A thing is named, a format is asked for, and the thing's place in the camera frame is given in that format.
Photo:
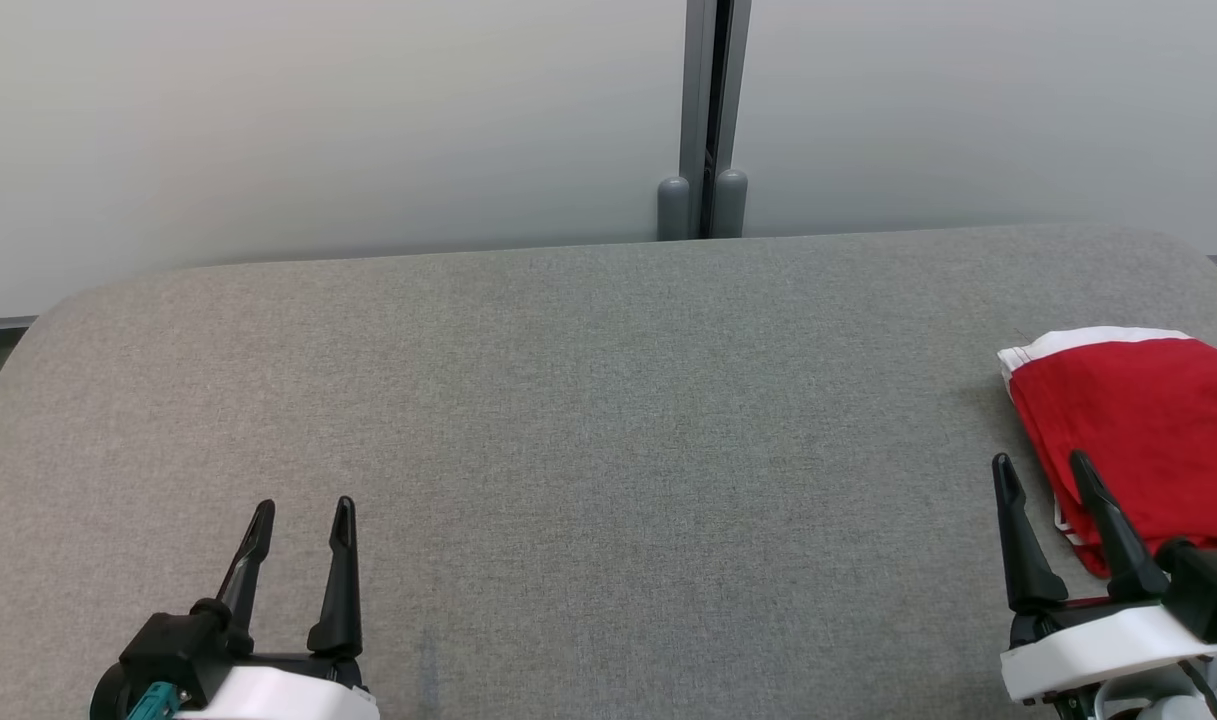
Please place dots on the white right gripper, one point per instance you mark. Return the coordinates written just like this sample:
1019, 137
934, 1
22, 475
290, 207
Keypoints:
1098, 645

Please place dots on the red white basketball shorts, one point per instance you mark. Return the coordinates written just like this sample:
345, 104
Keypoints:
1148, 430

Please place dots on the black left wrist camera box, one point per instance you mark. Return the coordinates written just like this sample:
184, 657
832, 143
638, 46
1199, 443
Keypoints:
168, 650

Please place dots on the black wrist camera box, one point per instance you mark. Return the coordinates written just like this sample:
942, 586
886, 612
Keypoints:
1208, 590
168, 650

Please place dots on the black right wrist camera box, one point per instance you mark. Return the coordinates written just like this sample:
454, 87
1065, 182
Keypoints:
1208, 590

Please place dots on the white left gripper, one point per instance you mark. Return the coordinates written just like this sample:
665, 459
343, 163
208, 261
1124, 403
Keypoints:
268, 695

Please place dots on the grey fabric sofa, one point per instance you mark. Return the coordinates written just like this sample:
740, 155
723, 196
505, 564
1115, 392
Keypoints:
568, 450

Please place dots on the teal left camera connector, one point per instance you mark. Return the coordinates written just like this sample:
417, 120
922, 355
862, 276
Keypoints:
153, 702

